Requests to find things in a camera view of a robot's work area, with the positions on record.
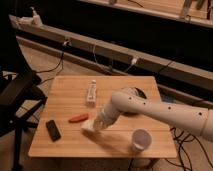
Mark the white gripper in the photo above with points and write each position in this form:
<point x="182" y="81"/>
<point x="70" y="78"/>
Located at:
<point x="107" y="116"/>

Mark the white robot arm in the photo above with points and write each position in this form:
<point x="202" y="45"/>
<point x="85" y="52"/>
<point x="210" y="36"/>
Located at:
<point x="196" y="120"/>

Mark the green ceramic bowl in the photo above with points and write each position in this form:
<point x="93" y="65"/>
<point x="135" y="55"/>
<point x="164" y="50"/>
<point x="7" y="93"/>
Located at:
<point x="133" y="92"/>

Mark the white toothpaste tube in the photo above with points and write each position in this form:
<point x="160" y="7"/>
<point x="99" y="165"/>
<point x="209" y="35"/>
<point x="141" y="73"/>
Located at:
<point x="91" y="93"/>

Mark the orange carrot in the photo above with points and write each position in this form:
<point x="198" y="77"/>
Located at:
<point x="78" y="118"/>

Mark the wooden table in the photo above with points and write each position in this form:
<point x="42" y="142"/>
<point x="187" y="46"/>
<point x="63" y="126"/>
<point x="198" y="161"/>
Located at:
<point x="67" y="98"/>

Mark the black phone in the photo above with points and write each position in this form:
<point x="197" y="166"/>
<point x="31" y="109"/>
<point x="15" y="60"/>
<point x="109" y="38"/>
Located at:
<point x="53" y="130"/>

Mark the blue box on floor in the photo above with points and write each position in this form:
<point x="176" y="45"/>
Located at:
<point x="166" y="98"/>

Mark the black chair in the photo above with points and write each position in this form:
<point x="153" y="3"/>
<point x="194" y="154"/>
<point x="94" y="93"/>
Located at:
<point x="23" y="87"/>

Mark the white spray bottle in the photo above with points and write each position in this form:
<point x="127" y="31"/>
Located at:
<point x="36" y="17"/>

